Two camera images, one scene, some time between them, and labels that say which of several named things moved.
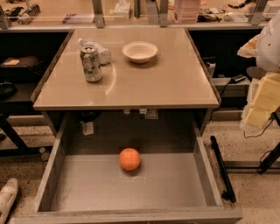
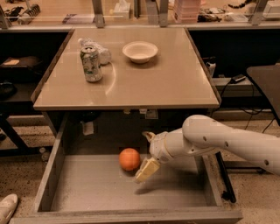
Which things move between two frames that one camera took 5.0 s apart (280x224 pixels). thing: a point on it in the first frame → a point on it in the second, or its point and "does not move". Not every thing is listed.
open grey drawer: x=130 y=166 does not move
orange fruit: x=129 y=159 does not move
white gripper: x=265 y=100 → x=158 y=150
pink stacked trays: x=187 y=11 does not move
